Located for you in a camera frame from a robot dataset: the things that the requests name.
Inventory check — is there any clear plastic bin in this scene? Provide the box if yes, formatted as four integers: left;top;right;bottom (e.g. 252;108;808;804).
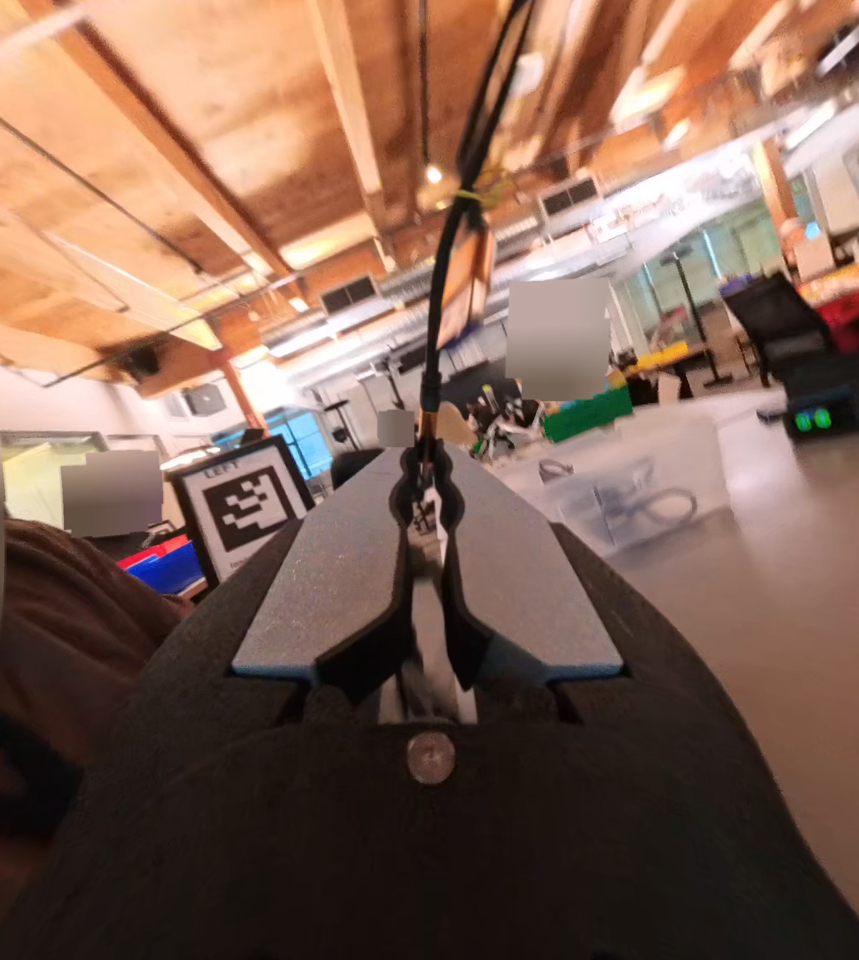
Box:
538;416;732;560

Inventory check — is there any blue bin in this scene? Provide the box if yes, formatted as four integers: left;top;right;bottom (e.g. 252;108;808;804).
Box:
125;540;207;597

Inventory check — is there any black usb-c cable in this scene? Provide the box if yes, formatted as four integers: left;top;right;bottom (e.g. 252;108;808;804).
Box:
413;0;539;530

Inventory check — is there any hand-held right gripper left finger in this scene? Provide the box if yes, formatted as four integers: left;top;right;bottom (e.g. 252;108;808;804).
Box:
230;446;412;705

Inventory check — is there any green bin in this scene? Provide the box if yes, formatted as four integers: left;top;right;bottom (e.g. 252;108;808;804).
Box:
542;386;635;444

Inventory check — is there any person's left forearm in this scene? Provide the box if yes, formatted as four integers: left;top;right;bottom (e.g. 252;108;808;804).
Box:
2;519;194;721

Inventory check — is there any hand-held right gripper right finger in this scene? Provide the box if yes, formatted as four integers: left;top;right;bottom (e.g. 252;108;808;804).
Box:
437;441;627;693

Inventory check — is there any red bin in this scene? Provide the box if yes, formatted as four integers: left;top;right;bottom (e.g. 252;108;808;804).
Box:
116;534;191;565

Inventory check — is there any black chair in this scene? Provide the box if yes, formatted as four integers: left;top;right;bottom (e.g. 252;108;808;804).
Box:
722;271;859;384

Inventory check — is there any black device green display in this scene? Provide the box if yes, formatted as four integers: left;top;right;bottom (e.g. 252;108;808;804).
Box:
758;352;859;442

